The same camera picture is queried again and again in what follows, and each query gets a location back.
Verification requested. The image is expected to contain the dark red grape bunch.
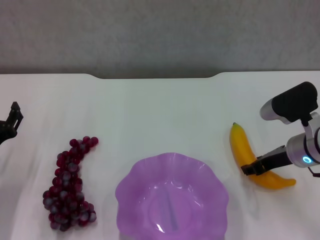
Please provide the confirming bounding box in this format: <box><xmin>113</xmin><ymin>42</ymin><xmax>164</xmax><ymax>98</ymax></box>
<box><xmin>42</xmin><ymin>136</ymin><xmax>100</xmax><ymax>232</ymax></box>

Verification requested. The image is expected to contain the purple wavy plastic bowl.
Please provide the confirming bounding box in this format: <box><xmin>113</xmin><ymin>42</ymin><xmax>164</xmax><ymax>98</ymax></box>
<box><xmin>114</xmin><ymin>152</ymin><xmax>230</xmax><ymax>240</ymax></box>

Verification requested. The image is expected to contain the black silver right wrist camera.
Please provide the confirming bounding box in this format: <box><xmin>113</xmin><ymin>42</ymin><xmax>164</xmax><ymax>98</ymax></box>
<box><xmin>259</xmin><ymin>81</ymin><xmax>320</xmax><ymax>125</ymax></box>

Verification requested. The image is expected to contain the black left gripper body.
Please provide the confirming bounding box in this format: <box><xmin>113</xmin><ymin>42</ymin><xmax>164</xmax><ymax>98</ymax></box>
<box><xmin>0</xmin><ymin>119</ymin><xmax>18</xmax><ymax>146</ymax></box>

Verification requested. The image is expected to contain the yellow banana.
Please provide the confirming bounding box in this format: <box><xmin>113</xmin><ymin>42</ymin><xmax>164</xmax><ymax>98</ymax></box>
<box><xmin>229</xmin><ymin>122</ymin><xmax>297</xmax><ymax>190</ymax></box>

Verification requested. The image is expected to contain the thin right arm cable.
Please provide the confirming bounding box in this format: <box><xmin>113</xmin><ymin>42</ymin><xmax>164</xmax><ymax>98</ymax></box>
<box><xmin>307</xmin><ymin>166</ymin><xmax>320</xmax><ymax>178</ymax></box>

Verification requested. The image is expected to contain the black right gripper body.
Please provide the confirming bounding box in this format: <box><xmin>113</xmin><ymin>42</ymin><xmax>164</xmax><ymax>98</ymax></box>
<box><xmin>261</xmin><ymin>144</ymin><xmax>293</xmax><ymax>173</ymax></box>

